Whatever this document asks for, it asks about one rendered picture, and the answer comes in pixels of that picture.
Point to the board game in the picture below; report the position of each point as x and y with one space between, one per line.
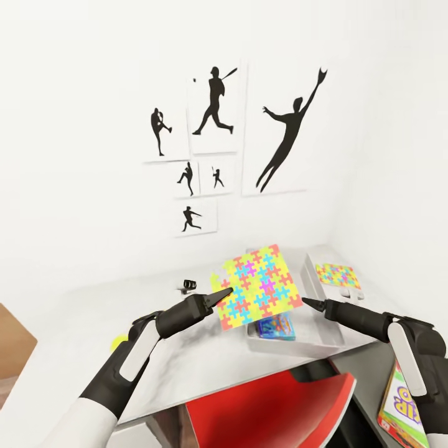
276 327
399 413

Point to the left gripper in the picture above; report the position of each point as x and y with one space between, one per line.
195 308

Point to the tennis ball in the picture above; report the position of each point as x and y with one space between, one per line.
117 341

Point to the jigsaw puzzle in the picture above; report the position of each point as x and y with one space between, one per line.
262 287
337 275

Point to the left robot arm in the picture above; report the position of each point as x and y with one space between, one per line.
90 422

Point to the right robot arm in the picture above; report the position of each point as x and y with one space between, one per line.
419 350

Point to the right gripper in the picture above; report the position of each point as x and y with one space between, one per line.
346 314

